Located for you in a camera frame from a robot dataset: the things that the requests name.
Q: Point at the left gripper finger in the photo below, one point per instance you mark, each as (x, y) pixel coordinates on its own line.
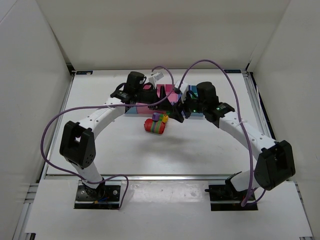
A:
(164, 99)
(156, 107)

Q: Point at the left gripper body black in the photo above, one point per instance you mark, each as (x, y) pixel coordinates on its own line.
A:
(157, 97)

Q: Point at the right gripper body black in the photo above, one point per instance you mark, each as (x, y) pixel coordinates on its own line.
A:
(184, 107)

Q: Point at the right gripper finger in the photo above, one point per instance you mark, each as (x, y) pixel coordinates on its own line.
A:
(180, 106)
(176, 115)

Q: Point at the yellow striped lego block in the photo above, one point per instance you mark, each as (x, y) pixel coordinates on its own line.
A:
(165, 118)

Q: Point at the small purple lego block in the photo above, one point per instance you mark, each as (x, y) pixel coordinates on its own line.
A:
(156, 116)

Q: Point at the red striped lego block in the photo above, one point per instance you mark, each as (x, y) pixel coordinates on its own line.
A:
(155, 127)

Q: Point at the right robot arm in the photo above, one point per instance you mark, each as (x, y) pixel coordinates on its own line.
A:
(274, 159)

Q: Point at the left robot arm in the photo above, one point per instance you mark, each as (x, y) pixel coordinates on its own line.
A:
(78, 138)

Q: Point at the small pink bin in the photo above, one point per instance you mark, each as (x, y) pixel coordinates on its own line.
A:
(173, 97)

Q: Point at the right light blue bin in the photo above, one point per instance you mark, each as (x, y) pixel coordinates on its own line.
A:
(197, 115)

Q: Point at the light blue bin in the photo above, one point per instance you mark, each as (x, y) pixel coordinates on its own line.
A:
(197, 115)
(131, 110)

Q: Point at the dark blue bin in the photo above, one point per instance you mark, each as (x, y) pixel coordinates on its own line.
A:
(190, 105)

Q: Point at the left light blue bin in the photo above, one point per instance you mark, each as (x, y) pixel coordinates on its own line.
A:
(131, 110)

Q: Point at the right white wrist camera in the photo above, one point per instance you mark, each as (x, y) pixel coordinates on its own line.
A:
(181, 88)

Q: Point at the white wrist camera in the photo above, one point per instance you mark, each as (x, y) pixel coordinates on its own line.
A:
(154, 78)
(181, 88)

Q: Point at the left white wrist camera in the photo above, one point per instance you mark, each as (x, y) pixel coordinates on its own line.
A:
(154, 78)

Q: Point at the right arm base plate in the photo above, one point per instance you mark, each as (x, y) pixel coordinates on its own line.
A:
(223, 200)

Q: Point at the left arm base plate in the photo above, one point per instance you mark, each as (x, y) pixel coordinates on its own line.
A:
(108, 197)

